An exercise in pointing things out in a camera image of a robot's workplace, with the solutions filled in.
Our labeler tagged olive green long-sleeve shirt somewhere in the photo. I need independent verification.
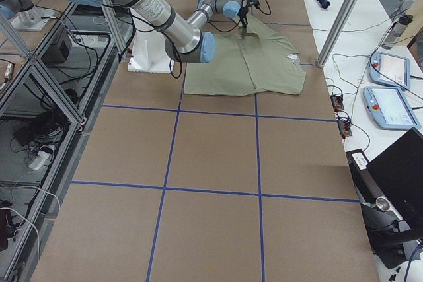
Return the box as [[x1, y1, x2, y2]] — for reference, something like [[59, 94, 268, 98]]
[[184, 15, 306, 96]]

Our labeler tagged aluminium frame post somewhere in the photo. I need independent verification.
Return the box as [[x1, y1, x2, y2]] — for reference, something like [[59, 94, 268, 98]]
[[316, 0, 357, 68]]

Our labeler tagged orange connector board lower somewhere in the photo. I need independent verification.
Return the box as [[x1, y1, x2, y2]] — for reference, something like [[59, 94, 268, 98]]
[[337, 118, 352, 139]]

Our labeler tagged white power strip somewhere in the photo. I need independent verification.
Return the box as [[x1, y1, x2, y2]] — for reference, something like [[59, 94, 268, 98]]
[[27, 145, 55, 170]]

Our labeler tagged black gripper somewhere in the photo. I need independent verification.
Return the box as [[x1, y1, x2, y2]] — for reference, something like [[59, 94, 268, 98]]
[[238, 5, 249, 31]]

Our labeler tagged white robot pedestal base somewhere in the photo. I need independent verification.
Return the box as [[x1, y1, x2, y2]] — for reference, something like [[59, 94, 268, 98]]
[[128, 30, 174, 74]]

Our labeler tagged clear water bottle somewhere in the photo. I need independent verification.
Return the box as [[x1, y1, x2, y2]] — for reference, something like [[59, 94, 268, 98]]
[[381, 15, 413, 50]]

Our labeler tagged white paper hang tag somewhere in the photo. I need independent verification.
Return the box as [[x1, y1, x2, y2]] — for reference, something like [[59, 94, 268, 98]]
[[287, 54, 299, 61]]

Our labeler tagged aluminium frame rail structure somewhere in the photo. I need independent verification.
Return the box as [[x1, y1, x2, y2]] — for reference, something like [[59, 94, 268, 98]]
[[1, 5, 135, 281]]

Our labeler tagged black camera stand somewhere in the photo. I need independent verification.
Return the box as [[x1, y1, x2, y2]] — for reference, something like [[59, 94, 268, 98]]
[[360, 203, 422, 269]]

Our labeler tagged teach pendant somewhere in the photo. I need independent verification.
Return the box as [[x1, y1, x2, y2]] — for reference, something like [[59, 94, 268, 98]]
[[369, 51, 411, 90], [363, 86, 422, 131]]

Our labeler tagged black monitor laptop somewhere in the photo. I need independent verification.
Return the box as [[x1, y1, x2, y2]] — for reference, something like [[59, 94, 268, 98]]
[[346, 128, 422, 228]]

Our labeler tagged orange connector board upper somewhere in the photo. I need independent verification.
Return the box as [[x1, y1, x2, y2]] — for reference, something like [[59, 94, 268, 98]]
[[330, 94, 344, 112]]

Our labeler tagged lower teach pendant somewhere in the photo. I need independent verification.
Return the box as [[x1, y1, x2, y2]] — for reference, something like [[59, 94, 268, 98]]
[[363, 86, 422, 131]]

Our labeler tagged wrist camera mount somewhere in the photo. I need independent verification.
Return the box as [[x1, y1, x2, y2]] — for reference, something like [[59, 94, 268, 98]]
[[247, 0, 260, 9]]

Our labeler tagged black power box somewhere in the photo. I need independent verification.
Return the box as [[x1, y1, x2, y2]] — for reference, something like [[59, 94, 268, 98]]
[[42, 34, 71, 63]]

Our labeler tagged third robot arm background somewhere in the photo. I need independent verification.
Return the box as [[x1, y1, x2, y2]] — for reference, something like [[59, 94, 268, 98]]
[[1, 0, 56, 31]]

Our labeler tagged upper teach pendant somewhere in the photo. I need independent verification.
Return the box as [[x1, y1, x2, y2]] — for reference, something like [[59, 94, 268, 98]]
[[369, 51, 411, 90]]

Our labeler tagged orange connector board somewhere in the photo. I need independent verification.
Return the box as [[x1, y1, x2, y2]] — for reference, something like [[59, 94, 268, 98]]
[[330, 94, 344, 112], [337, 118, 352, 139]]

